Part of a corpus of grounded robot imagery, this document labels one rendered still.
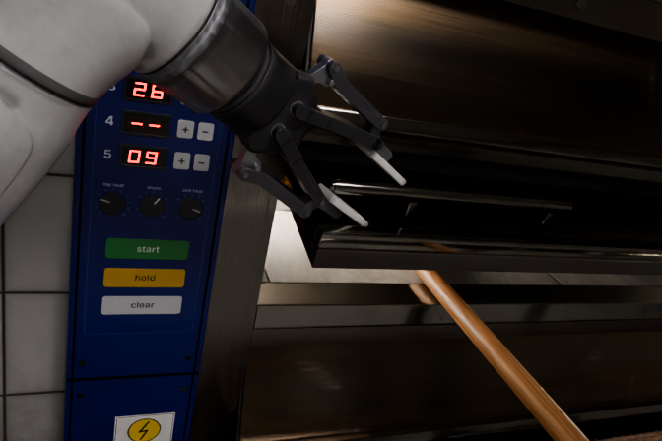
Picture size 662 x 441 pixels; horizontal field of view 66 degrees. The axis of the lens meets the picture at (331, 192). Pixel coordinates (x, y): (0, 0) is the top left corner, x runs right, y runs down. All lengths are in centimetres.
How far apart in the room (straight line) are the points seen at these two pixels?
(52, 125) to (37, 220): 30
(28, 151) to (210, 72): 12
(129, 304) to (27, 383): 18
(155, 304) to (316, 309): 23
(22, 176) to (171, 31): 13
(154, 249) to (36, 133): 30
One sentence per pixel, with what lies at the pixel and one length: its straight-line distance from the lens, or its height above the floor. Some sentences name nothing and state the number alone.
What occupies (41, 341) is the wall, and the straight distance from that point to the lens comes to 74.
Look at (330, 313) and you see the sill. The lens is 77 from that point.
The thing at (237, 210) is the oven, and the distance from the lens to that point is 65.
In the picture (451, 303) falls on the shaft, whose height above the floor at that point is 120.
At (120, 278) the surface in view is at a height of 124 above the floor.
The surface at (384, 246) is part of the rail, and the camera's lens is 55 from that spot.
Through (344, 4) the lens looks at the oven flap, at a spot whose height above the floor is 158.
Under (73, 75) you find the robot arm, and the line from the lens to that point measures 35.
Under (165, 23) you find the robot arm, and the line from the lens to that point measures 35.
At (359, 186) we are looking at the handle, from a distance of 54.
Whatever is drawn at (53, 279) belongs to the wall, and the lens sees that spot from 68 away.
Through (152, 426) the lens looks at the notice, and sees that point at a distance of 79.
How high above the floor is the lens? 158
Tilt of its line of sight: 20 degrees down
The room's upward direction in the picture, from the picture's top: 13 degrees clockwise
